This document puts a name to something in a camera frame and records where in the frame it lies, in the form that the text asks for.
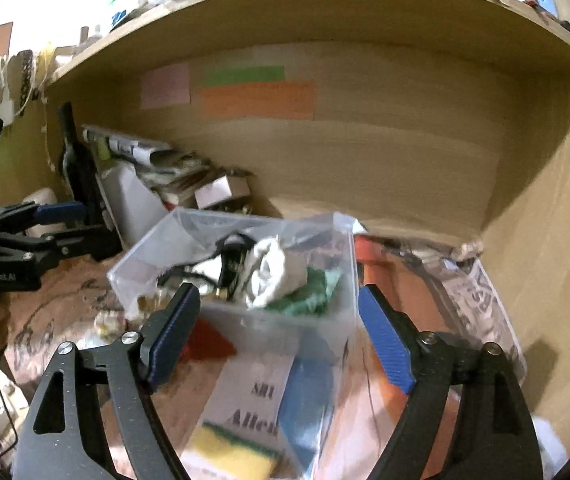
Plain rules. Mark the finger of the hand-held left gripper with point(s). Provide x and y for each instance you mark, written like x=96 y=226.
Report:
x=60 y=211
x=80 y=246

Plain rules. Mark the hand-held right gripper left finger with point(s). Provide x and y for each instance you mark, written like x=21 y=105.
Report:
x=172 y=332

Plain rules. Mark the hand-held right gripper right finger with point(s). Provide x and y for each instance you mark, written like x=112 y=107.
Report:
x=384 y=337

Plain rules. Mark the black and white cloth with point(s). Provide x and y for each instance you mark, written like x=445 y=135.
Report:
x=210 y=265

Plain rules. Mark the clear plastic storage box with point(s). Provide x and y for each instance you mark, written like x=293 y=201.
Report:
x=245 y=305

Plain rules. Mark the green cloth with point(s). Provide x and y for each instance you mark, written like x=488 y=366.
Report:
x=310 y=292

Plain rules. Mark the white soft cloth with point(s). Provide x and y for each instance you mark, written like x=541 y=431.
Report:
x=547 y=447

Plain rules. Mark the red triangular piece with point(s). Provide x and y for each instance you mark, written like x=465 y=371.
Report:
x=207 y=342

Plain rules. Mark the black stand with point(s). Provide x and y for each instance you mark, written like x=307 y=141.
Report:
x=80 y=175

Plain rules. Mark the orange book cover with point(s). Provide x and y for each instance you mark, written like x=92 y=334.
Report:
x=405 y=280

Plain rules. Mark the patterned brown cloth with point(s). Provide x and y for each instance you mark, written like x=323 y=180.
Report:
x=60 y=305

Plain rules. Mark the white plastic container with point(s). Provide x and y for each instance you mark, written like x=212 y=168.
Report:
x=132 y=200

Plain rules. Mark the blue sponge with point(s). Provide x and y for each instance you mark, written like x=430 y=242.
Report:
x=307 y=400

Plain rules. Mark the white printed paper sheet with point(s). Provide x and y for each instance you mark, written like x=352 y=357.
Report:
x=250 y=395

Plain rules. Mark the clear plastic bag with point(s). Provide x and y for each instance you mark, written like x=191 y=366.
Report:
x=475 y=285

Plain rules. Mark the stack of newspapers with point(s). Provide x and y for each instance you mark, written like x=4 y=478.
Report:
x=160 y=165

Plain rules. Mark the yellow green sponge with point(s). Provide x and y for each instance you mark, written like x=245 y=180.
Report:
x=230 y=452

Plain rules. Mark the small cardboard box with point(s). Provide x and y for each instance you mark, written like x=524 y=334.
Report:
x=222 y=190

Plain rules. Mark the pink sticky note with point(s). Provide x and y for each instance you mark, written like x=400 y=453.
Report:
x=165 y=85

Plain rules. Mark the wooden shelf unit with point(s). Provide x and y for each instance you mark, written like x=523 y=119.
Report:
x=365 y=125

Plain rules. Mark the orange sticky note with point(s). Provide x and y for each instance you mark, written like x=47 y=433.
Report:
x=260 y=101

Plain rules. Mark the green sticky note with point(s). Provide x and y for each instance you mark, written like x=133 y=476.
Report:
x=245 y=75

